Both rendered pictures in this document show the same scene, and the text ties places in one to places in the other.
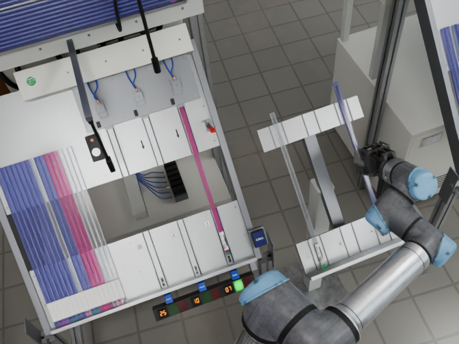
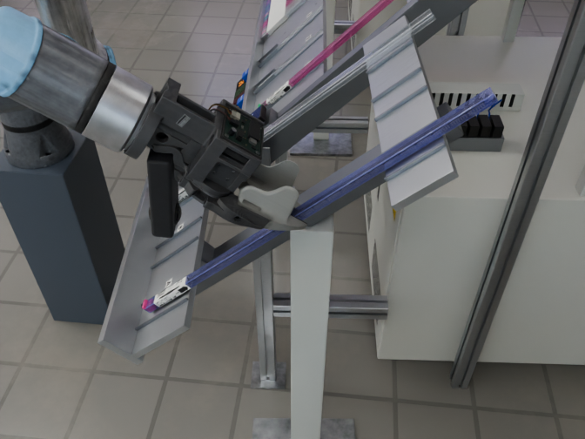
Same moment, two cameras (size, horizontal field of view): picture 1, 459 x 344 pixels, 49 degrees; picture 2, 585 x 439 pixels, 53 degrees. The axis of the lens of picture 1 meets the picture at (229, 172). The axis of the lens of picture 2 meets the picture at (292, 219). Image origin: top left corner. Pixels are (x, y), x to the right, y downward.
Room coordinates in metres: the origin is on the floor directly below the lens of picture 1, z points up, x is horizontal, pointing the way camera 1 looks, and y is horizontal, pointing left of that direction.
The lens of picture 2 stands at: (1.05, -0.88, 1.36)
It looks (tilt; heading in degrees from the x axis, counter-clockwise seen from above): 43 degrees down; 105
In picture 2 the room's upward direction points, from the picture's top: straight up
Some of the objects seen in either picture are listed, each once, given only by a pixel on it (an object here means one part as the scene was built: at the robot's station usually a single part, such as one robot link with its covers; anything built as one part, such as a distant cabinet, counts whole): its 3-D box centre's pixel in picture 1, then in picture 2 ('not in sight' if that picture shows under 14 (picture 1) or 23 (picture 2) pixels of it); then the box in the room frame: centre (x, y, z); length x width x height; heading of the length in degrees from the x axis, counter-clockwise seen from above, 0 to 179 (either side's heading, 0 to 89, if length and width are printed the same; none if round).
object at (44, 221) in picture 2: not in sight; (70, 233); (0.20, 0.04, 0.28); 0.18 x 0.18 x 0.55; 8
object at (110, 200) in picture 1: (140, 205); (495, 200); (1.29, 0.42, 0.31); 0.70 x 0.65 x 0.62; 103
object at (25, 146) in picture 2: not in sight; (34, 131); (0.20, 0.04, 0.60); 0.15 x 0.15 x 0.10
